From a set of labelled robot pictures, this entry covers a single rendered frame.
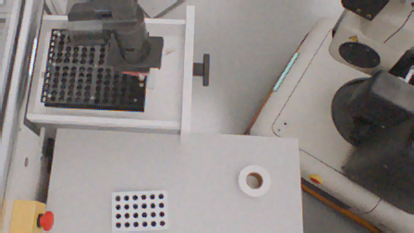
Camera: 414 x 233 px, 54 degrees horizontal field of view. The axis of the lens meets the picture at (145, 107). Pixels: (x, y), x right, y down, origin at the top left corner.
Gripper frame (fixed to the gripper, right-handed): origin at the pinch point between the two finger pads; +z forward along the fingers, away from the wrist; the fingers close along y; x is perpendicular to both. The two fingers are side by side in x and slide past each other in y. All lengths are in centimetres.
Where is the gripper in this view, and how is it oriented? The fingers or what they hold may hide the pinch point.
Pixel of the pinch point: (140, 71)
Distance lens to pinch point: 84.7
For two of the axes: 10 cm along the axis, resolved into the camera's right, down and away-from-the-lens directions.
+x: 1.2, -9.3, 3.5
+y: 9.9, 0.7, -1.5
